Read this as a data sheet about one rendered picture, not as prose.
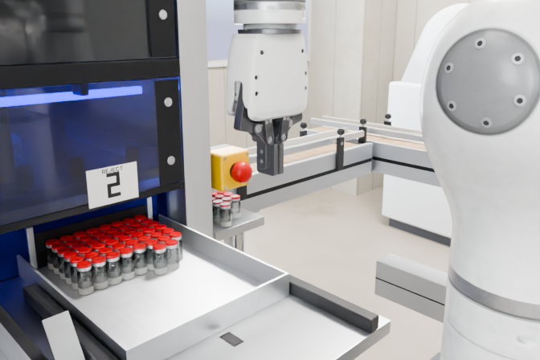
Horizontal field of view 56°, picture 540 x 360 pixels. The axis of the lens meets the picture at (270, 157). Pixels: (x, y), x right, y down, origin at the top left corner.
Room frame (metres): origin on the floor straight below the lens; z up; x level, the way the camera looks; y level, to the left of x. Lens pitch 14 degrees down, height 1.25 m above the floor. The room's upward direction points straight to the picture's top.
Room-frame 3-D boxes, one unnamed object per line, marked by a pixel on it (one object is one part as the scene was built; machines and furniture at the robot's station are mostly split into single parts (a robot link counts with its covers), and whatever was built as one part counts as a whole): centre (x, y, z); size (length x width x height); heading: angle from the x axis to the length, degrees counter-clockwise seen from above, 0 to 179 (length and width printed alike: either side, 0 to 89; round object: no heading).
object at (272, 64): (0.61, 0.00, 1.21); 0.10 x 0.07 x 0.11; 135
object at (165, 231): (0.74, 0.23, 0.90); 0.18 x 0.02 x 0.05; 135
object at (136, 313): (0.70, 0.18, 0.90); 0.34 x 0.26 x 0.04; 44
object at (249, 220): (1.00, 0.11, 0.87); 0.14 x 0.13 x 0.02; 44
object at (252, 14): (0.61, 0.00, 1.27); 0.09 x 0.08 x 0.03; 135
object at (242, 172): (0.92, 0.06, 0.99); 0.04 x 0.04 x 0.04; 44
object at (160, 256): (0.73, 0.17, 0.90); 0.02 x 0.02 x 0.05
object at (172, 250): (0.75, 0.16, 0.90); 0.02 x 0.02 x 0.05
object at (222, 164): (0.96, 0.09, 1.00); 0.08 x 0.07 x 0.07; 44
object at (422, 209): (3.08, -1.19, 0.70); 0.80 x 0.64 x 1.40; 44
